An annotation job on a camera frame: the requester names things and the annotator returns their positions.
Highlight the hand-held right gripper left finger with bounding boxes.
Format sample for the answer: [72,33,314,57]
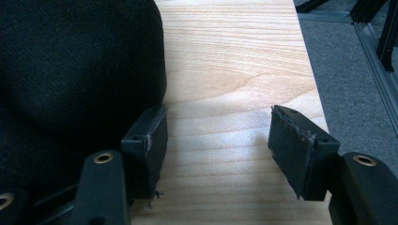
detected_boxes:
[120,104,169,201]

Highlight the grey metal floor rail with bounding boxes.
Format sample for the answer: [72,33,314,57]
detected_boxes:
[297,12,398,139]

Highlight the black cloth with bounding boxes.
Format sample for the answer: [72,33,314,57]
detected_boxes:
[0,0,167,201]

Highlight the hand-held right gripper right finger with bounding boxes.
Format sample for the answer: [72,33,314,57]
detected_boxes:
[268,104,341,202]

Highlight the black metal stand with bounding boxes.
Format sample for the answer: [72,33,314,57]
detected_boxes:
[295,0,398,73]

